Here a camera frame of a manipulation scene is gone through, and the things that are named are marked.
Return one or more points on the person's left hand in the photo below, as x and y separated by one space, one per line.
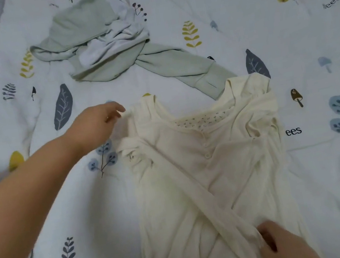
95 125

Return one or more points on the cream long-sleeve top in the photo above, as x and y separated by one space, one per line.
211 179

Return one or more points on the sage green zip jacket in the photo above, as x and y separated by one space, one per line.
101 28

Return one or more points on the bed with leaf print bedding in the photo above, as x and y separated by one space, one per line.
332 165

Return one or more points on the person's right hand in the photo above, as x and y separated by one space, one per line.
287 247

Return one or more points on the person's left forearm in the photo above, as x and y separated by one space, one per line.
22 217

